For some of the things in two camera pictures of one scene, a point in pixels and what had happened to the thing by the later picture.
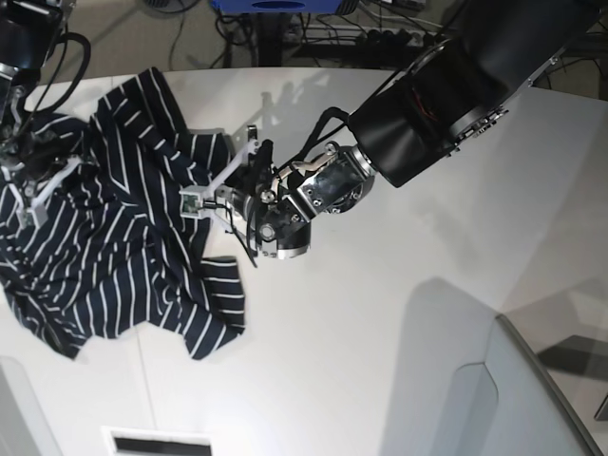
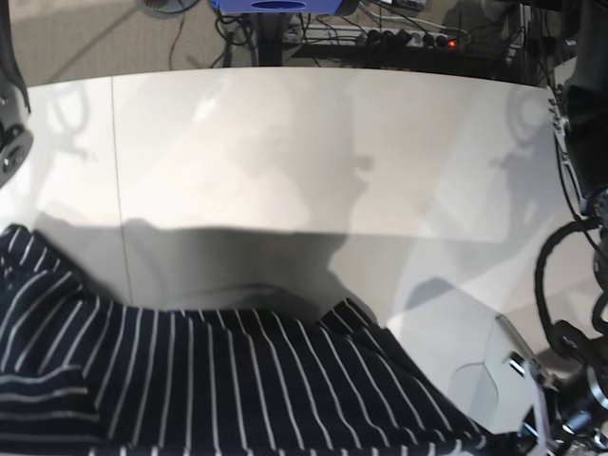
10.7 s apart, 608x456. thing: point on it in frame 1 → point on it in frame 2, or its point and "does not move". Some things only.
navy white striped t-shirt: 91,235 → 83,375
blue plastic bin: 279,7 does not move
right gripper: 256,199 → 576,415
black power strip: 370,34 does not move
